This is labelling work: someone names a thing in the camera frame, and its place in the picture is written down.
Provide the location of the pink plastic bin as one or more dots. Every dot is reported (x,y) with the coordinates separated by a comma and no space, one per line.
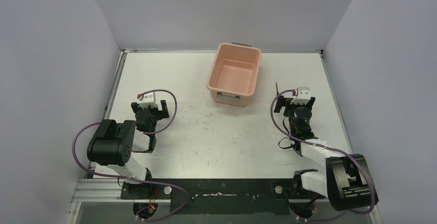
(233,75)

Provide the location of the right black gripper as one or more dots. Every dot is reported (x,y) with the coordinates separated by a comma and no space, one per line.
(286,102)

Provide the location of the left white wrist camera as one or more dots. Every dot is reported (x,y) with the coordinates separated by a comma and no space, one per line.
(147,99)

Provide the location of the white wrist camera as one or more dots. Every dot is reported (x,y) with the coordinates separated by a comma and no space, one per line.
(303,96)
(147,99)

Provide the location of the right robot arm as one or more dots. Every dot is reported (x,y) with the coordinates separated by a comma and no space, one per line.
(344,179)

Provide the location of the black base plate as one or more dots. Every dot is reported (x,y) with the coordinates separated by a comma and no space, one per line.
(227,205)

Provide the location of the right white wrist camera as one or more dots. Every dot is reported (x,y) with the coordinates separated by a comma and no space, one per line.
(303,96)

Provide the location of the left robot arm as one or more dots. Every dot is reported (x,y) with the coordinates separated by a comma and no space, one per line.
(113,143)

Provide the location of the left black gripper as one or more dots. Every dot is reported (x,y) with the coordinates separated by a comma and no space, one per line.
(150,109)

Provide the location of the aluminium frame rail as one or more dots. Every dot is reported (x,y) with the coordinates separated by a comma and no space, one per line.
(99,191)

